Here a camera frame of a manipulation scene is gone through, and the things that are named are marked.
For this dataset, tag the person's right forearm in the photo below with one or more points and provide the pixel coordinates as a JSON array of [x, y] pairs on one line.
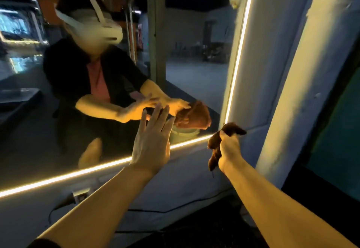
[[287, 214]]

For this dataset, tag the person's left hand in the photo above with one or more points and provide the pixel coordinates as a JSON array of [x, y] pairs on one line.
[[151, 146]]

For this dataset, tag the small wall plug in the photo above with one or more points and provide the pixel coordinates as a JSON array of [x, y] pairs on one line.
[[81, 193]]

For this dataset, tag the dark brown cleaning cloth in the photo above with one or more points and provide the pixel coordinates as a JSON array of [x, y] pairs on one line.
[[216, 141]]

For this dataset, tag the large wall mirror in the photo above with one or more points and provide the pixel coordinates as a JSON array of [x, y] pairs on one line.
[[34, 115]]

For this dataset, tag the person's left forearm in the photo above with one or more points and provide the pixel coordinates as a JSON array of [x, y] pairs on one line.
[[90, 214]]

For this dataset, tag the person's right hand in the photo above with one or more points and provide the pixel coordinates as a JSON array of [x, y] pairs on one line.
[[230, 152]]

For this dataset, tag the white round pillar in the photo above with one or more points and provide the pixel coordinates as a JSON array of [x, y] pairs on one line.
[[306, 82]]

